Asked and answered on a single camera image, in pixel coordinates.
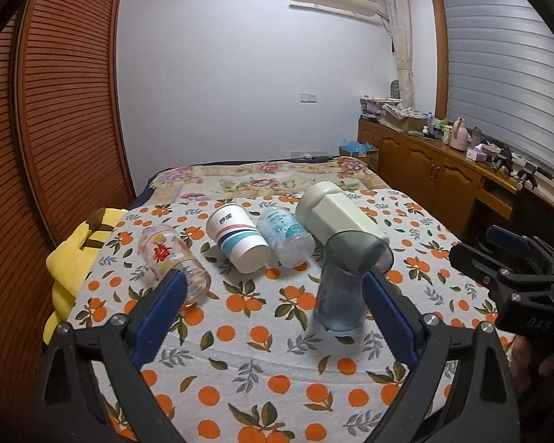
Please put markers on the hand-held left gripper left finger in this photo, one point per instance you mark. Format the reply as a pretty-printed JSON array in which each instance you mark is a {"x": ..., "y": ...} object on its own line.
[{"x": 159, "y": 320}]

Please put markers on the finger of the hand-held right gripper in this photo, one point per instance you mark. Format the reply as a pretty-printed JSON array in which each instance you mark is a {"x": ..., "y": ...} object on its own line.
[
  {"x": 508, "y": 240},
  {"x": 475, "y": 263}
]

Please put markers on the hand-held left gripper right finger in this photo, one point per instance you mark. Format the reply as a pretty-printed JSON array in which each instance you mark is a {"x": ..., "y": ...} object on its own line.
[{"x": 390, "y": 320}]

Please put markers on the blue-grey translucent cup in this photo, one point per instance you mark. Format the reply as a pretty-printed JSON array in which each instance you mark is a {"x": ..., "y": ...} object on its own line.
[{"x": 339, "y": 286}]

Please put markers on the glass cup red print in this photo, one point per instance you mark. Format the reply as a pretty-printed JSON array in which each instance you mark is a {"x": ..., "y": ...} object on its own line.
[{"x": 166, "y": 258}]

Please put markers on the white striped paper cup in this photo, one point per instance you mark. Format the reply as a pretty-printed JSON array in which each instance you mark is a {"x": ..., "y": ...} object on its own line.
[{"x": 233, "y": 236}]

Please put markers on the cream lidded cup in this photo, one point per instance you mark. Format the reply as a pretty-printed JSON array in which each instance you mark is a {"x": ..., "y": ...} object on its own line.
[{"x": 332, "y": 214}]

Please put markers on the clear plastic cup blue print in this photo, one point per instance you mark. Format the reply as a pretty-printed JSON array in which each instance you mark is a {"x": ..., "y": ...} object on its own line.
[{"x": 281, "y": 235}]

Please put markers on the person's right hand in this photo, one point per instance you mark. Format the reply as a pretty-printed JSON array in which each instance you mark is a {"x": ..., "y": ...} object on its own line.
[{"x": 522, "y": 355}]

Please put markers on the small black tripod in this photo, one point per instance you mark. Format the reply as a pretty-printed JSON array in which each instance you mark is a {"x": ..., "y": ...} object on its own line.
[
  {"x": 502, "y": 159},
  {"x": 527, "y": 176}
]

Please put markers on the tissue box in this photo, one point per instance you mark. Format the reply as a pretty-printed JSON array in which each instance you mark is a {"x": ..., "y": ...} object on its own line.
[{"x": 477, "y": 153}]

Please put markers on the orange fruit print blanket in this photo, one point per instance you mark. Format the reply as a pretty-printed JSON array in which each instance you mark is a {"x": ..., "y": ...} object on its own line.
[{"x": 258, "y": 350}]

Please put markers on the yellow plush toy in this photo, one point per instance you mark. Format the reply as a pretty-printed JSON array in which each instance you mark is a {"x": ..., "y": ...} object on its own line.
[{"x": 74, "y": 258}]

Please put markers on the green bottle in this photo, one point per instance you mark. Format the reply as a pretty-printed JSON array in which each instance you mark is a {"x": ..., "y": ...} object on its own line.
[{"x": 476, "y": 137}]

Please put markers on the pink kettle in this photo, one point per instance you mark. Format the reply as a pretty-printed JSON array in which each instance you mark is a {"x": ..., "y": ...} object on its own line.
[{"x": 459, "y": 134}]

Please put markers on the wooden cabinet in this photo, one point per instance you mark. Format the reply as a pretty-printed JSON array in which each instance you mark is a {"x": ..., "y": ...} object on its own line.
[{"x": 420, "y": 157}]

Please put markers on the cardboard box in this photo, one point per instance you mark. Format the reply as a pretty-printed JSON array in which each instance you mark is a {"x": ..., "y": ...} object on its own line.
[{"x": 404, "y": 119}]

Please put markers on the box of blue items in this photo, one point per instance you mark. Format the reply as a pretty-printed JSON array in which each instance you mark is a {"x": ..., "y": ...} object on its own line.
[{"x": 358, "y": 150}]

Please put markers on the grey window blind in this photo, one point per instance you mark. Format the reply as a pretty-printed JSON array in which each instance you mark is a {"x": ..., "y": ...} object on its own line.
[{"x": 508, "y": 69}]

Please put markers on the floral bedsheet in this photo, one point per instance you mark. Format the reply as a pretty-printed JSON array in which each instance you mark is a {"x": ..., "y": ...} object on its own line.
[{"x": 258, "y": 179}]

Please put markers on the pink storage box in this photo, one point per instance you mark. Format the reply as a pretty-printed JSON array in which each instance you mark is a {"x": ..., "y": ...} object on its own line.
[{"x": 370, "y": 108}]

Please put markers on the wooden louvred wardrobe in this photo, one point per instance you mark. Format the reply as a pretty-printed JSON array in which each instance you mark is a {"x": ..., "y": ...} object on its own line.
[{"x": 51, "y": 124}]

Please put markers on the beige curtain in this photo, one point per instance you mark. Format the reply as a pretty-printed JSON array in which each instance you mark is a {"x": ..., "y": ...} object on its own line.
[{"x": 402, "y": 41}]

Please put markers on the white wall outlet strip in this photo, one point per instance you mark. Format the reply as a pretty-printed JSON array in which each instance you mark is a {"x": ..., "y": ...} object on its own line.
[{"x": 308, "y": 153}]

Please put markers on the white wall switch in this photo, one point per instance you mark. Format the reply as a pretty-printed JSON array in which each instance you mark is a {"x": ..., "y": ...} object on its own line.
[{"x": 309, "y": 97}]

